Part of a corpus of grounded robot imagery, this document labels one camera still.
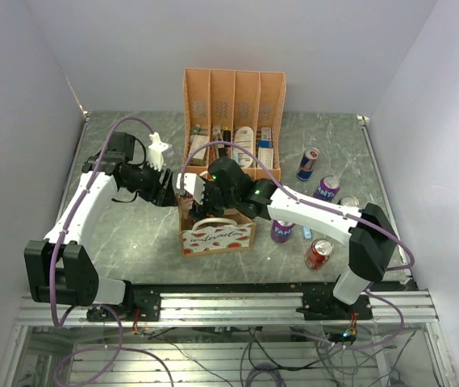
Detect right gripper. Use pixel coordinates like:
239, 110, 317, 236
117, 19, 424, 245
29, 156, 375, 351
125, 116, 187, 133
188, 179, 239, 227

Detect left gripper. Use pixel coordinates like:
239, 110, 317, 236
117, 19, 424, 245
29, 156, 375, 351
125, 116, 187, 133
123, 159, 179, 208

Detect purple Fanta can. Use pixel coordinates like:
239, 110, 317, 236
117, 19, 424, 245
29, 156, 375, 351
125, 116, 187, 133
270, 220, 294, 243
312, 175, 340, 202

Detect Red Bull can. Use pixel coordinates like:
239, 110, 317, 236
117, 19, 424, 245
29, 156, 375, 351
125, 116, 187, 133
296, 148, 320, 181

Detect black and yellow can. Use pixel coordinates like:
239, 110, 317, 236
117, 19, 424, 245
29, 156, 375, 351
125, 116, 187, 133
338, 195, 360, 207

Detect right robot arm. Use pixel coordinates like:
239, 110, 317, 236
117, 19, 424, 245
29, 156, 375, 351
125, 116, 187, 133
177, 157, 397, 319

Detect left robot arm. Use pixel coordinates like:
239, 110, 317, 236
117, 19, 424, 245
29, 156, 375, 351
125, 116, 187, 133
24, 132, 177, 320

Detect red and white box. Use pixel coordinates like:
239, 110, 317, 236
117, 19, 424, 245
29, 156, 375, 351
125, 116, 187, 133
187, 135, 210, 167

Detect black items in organizer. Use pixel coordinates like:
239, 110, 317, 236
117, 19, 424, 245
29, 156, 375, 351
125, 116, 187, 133
211, 124, 232, 158

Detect white oval pack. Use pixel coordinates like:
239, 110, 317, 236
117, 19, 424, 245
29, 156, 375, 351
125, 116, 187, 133
232, 127, 254, 169

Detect peach plastic file organizer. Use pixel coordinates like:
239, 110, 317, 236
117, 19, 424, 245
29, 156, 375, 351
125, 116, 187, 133
183, 68, 286, 179

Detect small blue tube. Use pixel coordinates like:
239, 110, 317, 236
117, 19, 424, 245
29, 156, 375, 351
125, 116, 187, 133
302, 226, 312, 240

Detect red cola can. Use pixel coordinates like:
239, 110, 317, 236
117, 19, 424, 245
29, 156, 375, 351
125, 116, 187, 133
304, 238, 334, 270

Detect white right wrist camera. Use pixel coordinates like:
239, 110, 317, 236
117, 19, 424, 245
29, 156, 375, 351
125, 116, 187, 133
176, 173, 206, 204

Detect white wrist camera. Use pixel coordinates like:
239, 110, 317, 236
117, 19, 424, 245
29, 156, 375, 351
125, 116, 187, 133
147, 132, 173, 171
176, 173, 206, 204

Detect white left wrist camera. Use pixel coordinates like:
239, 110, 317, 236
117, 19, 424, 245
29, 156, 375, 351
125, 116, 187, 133
147, 132, 173, 171

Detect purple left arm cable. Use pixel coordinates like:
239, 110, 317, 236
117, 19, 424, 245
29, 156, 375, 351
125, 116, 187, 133
49, 115, 161, 328

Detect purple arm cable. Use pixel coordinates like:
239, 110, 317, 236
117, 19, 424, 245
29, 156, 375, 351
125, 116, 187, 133
181, 141, 415, 352
49, 115, 161, 328

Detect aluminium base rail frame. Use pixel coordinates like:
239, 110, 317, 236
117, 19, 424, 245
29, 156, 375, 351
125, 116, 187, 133
0, 285, 458, 386

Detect aluminium table edge rail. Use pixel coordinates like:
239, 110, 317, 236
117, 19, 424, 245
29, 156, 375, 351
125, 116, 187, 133
357, 115, 413, 279

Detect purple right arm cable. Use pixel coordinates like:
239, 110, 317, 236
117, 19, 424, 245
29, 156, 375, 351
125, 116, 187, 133
181, 141, 415, 352

